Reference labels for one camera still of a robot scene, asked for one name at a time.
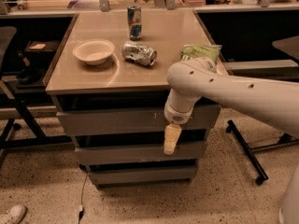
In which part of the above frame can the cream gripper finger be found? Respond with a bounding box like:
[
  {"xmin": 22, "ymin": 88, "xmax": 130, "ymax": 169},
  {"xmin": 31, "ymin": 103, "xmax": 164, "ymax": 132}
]
[{"xmin": 164, "ymin": 124, "xmax": 181, "ymax": 155}]

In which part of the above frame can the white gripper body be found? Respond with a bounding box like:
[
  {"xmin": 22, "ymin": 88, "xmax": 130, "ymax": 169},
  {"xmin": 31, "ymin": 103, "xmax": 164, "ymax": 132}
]
[{"xmin": 164, "ymin": 103, "xmax": 192, "ymax": 125}]

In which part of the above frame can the grey top drawer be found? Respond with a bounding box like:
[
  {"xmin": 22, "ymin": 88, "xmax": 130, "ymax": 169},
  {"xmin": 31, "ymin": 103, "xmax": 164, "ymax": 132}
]
[{"xmin": 57, "ymin": 105, "xmax": 221, "ymax": 136}]

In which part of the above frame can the grey drawer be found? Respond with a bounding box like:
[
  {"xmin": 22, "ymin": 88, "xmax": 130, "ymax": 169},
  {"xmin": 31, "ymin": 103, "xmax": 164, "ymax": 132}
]
[
  {"xmin": 89, "ymin": 166, "xmax": 197, "ymax": 186},
  {"xmin": 75, "ymin": 141, "xmax": 207, "ymax": 165},
  {"xmin": 57, "ymin": 105, "xmax": 221, "ymax": 136}
]

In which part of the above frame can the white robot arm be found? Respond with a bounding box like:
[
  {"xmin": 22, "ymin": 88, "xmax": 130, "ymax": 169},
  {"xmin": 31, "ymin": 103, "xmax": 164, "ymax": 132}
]
[{"xmin": 164, "ymin": 57, "xmax": 299, "ymax": 152}]

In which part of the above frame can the grey middle drawer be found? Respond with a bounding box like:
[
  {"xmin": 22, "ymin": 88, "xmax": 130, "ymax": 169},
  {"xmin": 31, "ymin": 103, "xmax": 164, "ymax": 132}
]
[{"xmin": 75, "ymin": 141, "xmax": 207, "ymax": 165}]

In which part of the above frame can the grey drawer cabinet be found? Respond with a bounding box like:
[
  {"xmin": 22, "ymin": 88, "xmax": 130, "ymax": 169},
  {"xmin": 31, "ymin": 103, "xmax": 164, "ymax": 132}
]
[{"xmin": 43, "ymin": 8, "xmax": 235, "ymax": 190}]

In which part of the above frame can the grey bottom drawer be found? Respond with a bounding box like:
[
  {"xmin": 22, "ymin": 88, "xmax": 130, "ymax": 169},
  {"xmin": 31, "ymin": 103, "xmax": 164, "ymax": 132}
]
[{"xmin": 89, "ymin": 166, "xmax": 197, "ymax": 186}]

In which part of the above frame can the green chip bag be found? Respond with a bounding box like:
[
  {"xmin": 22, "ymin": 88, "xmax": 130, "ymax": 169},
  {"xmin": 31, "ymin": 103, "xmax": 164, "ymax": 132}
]
[{"xmin": 180, "ymin": 45, "xmax": 222, "ymax": 63}]

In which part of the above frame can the crushed silver can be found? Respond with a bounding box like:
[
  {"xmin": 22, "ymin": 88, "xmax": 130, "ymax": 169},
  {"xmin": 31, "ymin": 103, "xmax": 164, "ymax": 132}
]
[{"xmin": 121, "ymin": 41, "xmax": 157, "ymax": 66}]

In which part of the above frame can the white paper bowl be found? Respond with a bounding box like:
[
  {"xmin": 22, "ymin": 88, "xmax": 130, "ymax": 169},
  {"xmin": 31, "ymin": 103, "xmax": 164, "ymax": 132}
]
[{"xmin": 73, "ymin": 39, "xmax": 115, "ymax": 65}]

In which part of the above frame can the black wheeled stand base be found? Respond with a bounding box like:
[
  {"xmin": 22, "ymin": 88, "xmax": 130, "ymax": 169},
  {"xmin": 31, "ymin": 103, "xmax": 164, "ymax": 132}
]
[{"xmin": 226, "ymin": 120, "xmax": 299, "ymax": 185}]

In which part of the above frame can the upright blue silver can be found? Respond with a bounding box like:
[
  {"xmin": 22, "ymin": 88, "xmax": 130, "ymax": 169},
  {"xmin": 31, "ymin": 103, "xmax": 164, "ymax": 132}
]
[{"xmin": 127, "ymin": 5, "xmax": 142, "ymax": 41}]

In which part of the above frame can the dark box with paper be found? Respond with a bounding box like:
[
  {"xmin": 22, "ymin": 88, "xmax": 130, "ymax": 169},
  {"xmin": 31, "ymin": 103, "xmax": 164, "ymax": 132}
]
[{"xmin": 24, "ymin": 40, "xmax": 60, "ymax": 68}]

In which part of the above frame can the white shoe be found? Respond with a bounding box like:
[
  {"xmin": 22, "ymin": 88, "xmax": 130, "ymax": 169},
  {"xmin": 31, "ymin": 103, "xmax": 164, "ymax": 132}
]
[{"xmin": 0, "ymin": 204, "xmax": 27, "ymax": 224}]

